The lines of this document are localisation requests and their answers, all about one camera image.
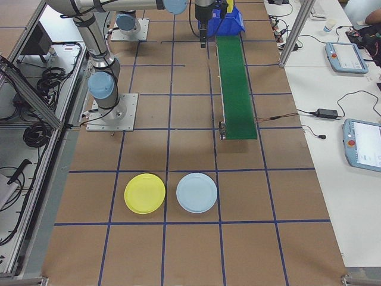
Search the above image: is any person forearm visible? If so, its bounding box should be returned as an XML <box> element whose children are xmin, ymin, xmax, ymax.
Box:
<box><xmin>364</xmin><ymin>8</ymin><xmax>381</xmax><ymax>26</ymax></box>

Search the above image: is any light blue plastic plate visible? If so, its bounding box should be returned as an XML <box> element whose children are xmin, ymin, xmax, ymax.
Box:
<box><xmin>176</xmin><ymin>172</ymin><xmax>218</xmax><ymax>214</ymax></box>

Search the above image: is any yellow plastic plate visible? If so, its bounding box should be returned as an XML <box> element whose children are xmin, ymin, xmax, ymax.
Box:
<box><xmin>123</xmin><ymin>172</ymin><xmax>167</xmax><ymax>215</ymax></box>

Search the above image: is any blue plastic storage bin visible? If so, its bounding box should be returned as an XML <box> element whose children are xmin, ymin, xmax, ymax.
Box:
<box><xmin>207</xmin><ymin>6</ymin><xmax>246</xmax><ymax>37</ymax></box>

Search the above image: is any green conveyor belt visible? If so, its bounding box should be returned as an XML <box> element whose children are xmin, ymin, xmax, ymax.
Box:
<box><xmin>214</xmin><ymin>35</ymin><xmax>258</xmax><ymax>141</ymax></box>

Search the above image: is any white paper cup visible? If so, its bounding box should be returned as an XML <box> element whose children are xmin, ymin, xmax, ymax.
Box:
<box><xmin>323</xmin><ymin>18</ymin><xmax>337</xmax><ymax>34</ymax></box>

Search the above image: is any light blue teach pendant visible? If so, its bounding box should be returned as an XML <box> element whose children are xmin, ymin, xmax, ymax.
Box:
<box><xmin>324</xmin><ymin>41</ymin><xmax>370</xmax><ymax>74</ymax></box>
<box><xmin>341</xmin><ymin>118</ymin><xmax>381</xmax><ymax>173</ymax></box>

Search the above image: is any white square base plate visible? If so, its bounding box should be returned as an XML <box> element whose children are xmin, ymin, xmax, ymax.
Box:
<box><xmin>86</xmin><ymin>93</ymin><xmax>139</xmax><ymax>132</ymax></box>
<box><xmin>110</xmin><ymin>18</ymin><xmax>150</xmax><ymax>42</ymax></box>

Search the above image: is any aluminium profile post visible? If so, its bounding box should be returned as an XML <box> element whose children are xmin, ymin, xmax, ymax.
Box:
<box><xmin>279</xmin><ymin>0</ymin><xmax>317</xmax><ymax>69</ymax></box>

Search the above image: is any red and black wire pair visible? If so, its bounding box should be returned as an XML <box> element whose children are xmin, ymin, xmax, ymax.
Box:
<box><xmin>255</xmin><ymin>113</ymin><xmax>299</xmax><ymax>122</ymax></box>

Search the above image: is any black plug on cable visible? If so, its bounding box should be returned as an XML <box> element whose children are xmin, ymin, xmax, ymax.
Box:
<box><xmin>302</xmin><ymin>125</ymin><xmax>327</xmax><ymax>141</ymax></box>

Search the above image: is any black box under frame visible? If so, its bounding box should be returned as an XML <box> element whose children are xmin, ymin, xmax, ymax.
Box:
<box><xmin>20</xmin><ymin>20</ymin><xmax>55</xmax><ymax>57</ymax></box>

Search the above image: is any black coiled cable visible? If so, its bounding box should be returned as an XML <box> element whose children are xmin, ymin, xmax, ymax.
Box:
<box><xmin>36</xmin><ymin>67</ymin><xmax>76</xmax><ymax>94</ymax></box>
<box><xmin>23</xmin><ymin>121</ymin><xmax>50</xmax><ymax>150</ymax></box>

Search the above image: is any black electronics box with wires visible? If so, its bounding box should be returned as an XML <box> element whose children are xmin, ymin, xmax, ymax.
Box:
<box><xmin>345</xmin><ymin>26</ymin><xmax>381</xmax><ymax>65</ymax></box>

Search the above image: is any metal V-shaped frame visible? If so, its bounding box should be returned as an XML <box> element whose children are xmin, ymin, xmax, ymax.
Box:
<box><xmin>0</xmin><ymin>0</ymin><xmax>90</xmax><ymax>278</ymax></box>

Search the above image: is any black tool handle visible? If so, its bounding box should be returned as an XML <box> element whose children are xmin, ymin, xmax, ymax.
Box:
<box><xmin>6</xmin><ymin>159</ymin><xmax>33</xmax><ymax>185</ymax></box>

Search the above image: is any aluminium frame bar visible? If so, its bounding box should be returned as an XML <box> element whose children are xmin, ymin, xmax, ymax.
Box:
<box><xmin>0</xmin><ymin>275</ymin><xmax>49</xmax><ymax>286</ymax></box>
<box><xmin>341</xmin><ymin>273</ymin><xmax>381</xmax><ymax>286</ymax></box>

